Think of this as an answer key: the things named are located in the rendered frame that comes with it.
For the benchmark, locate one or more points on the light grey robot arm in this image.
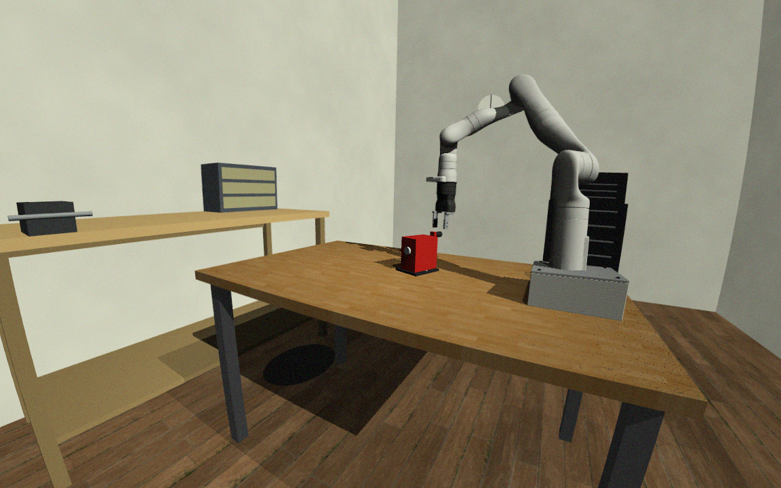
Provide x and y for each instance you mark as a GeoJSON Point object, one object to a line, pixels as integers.
{"type": "Point", "coordinates": [574, 165]}

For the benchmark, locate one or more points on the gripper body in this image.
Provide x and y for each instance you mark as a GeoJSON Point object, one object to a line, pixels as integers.
{"type": "Point", "coordinates": [446, 190]}

